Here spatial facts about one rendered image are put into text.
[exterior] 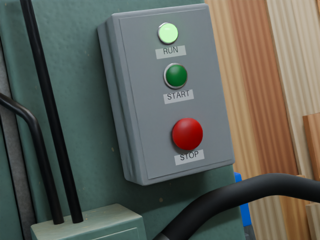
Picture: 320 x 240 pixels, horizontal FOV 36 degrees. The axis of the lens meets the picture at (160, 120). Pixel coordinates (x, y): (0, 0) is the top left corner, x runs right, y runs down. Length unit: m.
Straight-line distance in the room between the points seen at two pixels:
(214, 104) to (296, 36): 1.62
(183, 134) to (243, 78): 1.52
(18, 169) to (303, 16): 1.77
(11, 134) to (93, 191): 0.10
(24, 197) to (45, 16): 0.18
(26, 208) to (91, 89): 0.14
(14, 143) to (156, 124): 0.15
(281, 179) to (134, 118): 0.18
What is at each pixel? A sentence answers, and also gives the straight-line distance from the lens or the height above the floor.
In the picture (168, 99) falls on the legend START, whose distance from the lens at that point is 0.45.
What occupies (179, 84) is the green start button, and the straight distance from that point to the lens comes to 0.45.
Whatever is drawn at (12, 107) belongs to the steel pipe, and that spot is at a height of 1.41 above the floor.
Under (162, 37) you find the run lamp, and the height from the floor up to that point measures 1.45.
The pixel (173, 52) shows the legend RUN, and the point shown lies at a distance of 0.46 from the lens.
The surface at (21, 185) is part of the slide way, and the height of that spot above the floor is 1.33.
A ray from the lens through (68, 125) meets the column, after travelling 0.49.
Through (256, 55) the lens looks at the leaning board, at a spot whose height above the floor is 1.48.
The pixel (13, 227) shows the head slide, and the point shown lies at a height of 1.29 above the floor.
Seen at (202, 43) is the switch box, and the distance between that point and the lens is 0.47.
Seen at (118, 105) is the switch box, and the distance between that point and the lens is 0.47.
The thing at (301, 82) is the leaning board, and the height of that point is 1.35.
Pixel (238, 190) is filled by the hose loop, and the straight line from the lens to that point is 0.51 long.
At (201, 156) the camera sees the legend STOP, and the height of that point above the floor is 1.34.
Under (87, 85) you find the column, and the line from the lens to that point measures 0.49.
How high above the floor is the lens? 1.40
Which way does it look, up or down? 3 degrees down
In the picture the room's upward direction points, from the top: 10 degrees counter-clockwise
